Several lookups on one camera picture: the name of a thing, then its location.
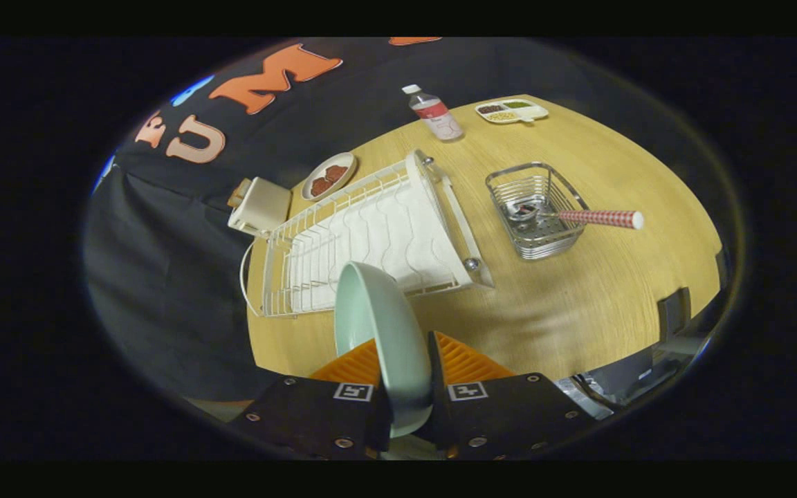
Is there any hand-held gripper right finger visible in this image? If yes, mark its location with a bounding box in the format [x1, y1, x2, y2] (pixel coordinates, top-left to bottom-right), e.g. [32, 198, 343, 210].
[428, 331, 596, 461]

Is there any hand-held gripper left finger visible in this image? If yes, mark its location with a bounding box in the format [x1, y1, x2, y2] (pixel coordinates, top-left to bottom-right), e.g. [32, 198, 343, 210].
[229, 338, 394, 461]

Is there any mint green plate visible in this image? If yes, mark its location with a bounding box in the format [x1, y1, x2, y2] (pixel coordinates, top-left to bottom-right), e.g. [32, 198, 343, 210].
[333, 261, 434, 439]

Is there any silver wire basket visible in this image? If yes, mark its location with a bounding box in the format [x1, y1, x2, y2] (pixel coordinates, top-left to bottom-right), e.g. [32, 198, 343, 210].
[485, 162, 589, 261]

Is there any white wire dish rack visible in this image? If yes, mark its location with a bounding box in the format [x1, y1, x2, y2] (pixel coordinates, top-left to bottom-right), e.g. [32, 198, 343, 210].
[239, 149, 496, 319]

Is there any spoon with red checkered handle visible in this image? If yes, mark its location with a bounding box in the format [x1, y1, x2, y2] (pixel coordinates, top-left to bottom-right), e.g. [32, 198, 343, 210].
[507, 203, 645, 231]

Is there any small plate with cookies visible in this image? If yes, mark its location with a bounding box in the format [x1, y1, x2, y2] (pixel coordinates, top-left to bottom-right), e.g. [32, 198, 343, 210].
[300, 151, 358, 202]

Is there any black chair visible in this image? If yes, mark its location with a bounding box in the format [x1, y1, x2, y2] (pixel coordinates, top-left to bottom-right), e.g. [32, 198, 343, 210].
[658, 287, 693, 341]

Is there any cream toaster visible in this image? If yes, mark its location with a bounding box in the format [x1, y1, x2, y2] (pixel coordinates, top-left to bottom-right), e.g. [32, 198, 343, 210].
[227, 176, 293, 238]

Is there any white divided snack tray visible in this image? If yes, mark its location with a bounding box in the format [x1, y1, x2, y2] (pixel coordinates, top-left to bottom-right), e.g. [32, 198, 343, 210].
[475, 98, 550, 126]

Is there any clear plastic water bottle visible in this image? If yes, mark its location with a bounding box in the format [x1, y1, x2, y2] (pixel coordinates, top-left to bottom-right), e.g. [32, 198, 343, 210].
[402, 84, 465, 143]

